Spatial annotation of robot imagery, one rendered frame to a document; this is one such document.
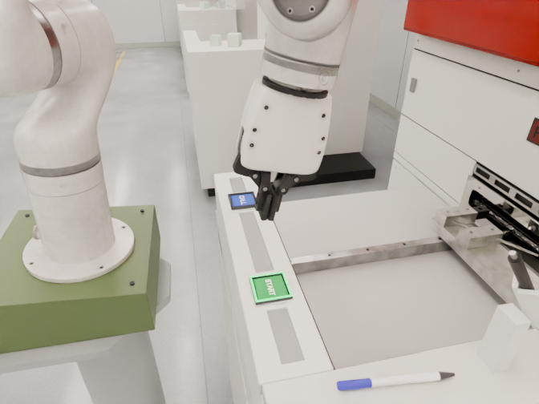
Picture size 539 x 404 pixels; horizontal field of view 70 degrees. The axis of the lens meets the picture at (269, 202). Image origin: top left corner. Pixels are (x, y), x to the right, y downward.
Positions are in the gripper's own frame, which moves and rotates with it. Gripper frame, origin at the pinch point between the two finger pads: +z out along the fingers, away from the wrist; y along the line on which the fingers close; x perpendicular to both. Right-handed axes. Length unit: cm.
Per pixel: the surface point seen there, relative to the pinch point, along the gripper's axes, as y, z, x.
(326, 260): -21.5, 22.9, -17.1
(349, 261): -27.1, 23.2, -17.1
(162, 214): 8, 116, -177
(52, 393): 46, 124, -60
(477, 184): -59, 6, -26
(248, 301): 0.1, 15.9, 1.8
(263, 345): -0.5, 15.8, 9.7
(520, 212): -59, 6, -13
